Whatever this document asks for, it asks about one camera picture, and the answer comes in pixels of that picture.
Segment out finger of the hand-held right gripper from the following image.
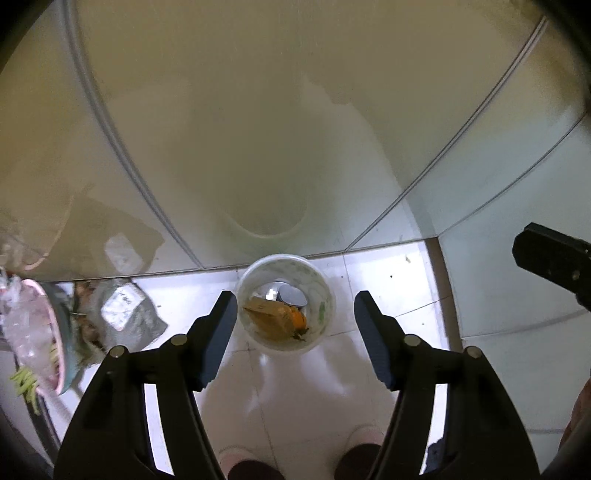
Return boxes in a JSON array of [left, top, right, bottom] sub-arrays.
[[512, 222, 591, 311]]

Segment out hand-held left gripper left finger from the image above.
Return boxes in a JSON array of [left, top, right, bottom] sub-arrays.
[[53, 290, 238, 480]]

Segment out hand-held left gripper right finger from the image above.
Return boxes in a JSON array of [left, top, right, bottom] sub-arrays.
[[353, 290, 541, 480]]

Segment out brown cardboard piece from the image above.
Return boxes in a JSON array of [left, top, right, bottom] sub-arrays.
[[243, 296, 296, 344]]

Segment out orange peel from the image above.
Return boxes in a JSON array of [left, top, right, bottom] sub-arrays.
[[281, 307, 309, 341]]

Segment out white plastic container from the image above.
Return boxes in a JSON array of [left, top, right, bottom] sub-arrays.
[[235, 254, 337, 355]]

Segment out round metal lid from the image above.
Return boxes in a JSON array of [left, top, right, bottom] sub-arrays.
[[256, 281, 309, 308]]

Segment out person's right forearm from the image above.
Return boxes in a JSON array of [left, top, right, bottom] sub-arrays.
[[560, 377, 591, 455]]

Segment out pink slipper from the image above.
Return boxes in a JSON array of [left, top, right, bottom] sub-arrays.
[[346, 425, 385, 451], [218, 445, 259, 480]]

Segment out grey plastic bag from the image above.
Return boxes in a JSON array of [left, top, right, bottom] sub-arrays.
[[89, 279, 168, 350]]

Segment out person's right leg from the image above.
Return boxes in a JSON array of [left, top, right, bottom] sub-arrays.
[[334, 443, 382, 480]]

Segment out person's leg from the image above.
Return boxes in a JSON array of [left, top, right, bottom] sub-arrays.
[[228, 457, 288, 480], [334, 443, 382, 480]]

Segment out dark cloth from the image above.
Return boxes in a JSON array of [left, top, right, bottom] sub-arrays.
[[427, 438, 450, 474]]

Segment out person's left leg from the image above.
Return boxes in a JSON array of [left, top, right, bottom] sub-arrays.
[[228, 457, 288, 480]]

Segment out pink plastic basin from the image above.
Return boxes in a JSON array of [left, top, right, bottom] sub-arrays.
[[0, 276, 68, 396]]

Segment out green vegetable scraps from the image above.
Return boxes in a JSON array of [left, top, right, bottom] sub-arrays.
[[9, 367, 43, 415]]

